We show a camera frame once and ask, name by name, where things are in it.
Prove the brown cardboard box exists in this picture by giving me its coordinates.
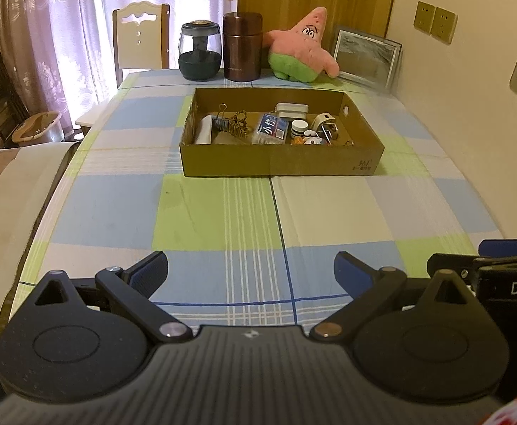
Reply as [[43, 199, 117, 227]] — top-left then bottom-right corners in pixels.
[[179, 87, 385, 178]]

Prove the beige waste bin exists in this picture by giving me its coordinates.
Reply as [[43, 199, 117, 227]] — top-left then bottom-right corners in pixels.
[[11, 112, 63, 147]]

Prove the white square plug night light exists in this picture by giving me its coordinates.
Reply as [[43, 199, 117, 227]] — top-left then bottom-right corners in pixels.
[[275, 103, 310, 120]]

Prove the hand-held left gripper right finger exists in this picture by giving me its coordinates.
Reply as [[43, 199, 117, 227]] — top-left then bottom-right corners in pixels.
[[309, 251, 469, 341]]

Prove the small blue cat figurine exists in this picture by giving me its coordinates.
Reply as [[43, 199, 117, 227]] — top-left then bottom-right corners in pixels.
[[291, 129, 330, 147]]

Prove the beige plug adapter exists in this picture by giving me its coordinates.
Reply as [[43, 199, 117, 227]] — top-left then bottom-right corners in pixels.
[[310, 113, 335, 134]]

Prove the white stool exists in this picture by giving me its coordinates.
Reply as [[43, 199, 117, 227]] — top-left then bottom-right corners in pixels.
[[75, 110, 108, 136]]

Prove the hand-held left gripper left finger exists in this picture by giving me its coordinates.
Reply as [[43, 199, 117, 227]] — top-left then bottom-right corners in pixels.
[[34, 250, 192, 344]]

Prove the brown metal thermos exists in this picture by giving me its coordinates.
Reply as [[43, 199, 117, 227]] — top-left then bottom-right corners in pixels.
[[222, 12, 263, 83]]

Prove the pink starfish plush toy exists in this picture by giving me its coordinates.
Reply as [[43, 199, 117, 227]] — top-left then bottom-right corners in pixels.
[[265, 6, 340, 83]]

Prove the glass picture frame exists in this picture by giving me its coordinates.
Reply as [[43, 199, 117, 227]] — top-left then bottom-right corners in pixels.
[[330, 24, 404, 94]]

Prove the glass teapot dark base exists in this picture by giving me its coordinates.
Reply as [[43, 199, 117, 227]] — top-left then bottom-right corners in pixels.
[[179, 21, 222, 81]]

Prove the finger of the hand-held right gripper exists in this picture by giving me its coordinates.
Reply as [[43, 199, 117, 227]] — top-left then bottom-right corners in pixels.
[[427, 253, 478, 295], [479, 238, 517, 258]]

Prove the leopard print hair claw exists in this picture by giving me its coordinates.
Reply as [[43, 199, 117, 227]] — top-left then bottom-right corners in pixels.
[[227, 110, 252, 140]]

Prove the metal wire holder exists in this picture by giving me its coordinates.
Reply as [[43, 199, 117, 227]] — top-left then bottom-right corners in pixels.
[[318, 121, 354, 147]]

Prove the cream wooden chair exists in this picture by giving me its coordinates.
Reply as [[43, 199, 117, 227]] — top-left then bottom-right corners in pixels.
[[112, 2, 171, 89]]

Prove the sheer purple curtain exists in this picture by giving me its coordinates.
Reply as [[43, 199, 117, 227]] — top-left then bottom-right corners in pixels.
[[0, 0, 237, 142]]

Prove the clear toothpick box blue label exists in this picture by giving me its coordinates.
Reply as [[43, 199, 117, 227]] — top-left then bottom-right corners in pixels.
[[252, 113, 291, 146]]

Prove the blue binder clip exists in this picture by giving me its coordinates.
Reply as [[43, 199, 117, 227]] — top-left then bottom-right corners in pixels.
[[213, 103, 233, 132]]

